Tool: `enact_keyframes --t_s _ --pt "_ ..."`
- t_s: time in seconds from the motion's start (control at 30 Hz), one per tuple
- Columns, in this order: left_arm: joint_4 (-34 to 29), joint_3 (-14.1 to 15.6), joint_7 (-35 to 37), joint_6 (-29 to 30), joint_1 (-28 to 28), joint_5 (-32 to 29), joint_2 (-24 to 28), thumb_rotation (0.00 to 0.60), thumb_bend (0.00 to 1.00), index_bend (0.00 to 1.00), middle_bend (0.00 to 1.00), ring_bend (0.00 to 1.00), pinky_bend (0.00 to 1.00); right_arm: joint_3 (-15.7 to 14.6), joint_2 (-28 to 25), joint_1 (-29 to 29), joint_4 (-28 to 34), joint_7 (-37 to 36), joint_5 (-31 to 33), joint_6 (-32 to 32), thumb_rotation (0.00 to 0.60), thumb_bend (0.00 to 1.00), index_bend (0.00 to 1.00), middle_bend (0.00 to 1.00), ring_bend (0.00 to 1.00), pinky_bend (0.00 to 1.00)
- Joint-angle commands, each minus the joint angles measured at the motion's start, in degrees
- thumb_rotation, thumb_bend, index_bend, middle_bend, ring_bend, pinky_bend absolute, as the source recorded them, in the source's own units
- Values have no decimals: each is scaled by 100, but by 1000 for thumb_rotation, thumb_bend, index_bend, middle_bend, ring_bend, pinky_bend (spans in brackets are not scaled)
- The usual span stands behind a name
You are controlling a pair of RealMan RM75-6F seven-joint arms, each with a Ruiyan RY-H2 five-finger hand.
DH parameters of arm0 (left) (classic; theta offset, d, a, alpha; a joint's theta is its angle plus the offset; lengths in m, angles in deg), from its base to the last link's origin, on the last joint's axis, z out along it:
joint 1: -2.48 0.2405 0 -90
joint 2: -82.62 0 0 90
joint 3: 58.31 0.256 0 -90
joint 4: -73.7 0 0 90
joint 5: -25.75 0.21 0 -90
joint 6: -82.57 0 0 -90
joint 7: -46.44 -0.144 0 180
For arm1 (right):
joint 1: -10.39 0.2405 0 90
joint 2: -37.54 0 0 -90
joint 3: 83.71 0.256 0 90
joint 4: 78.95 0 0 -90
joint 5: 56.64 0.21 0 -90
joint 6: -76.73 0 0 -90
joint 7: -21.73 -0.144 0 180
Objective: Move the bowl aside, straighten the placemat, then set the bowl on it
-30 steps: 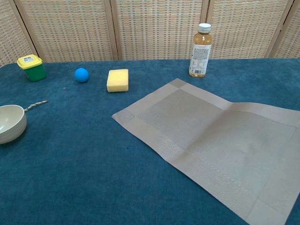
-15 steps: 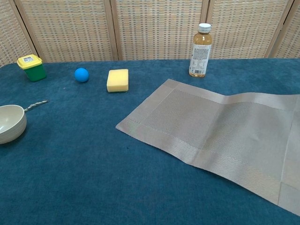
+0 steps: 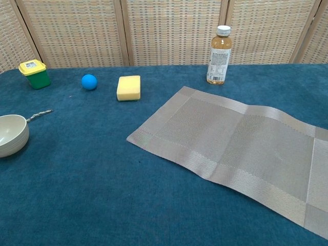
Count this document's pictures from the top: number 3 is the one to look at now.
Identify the woven bamboo folding screen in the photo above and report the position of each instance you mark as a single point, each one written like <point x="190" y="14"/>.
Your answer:
<point x="166" y="30"/>

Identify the tea bottle with white cap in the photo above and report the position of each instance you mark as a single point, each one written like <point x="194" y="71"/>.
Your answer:
<point x="219" y="61"/>

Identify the brown woven placemat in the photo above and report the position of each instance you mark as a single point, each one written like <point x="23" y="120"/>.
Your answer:
<point x="243" y="148"/>

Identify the white bowl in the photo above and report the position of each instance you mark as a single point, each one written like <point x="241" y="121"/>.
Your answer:
<point x="11" y="135"/>

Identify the blue carpet table cover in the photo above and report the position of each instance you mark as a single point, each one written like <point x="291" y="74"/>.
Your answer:
<point x="89" y="179"/>

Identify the blue ball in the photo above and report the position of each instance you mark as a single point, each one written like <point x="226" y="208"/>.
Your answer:
<point x="89" y="82"/>

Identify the yellow sponge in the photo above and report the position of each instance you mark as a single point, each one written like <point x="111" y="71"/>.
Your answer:
<point x="128" y="87"/>

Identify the green container with yellow lid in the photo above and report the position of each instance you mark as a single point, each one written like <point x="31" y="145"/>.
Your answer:
<point x="34" y="74"/>

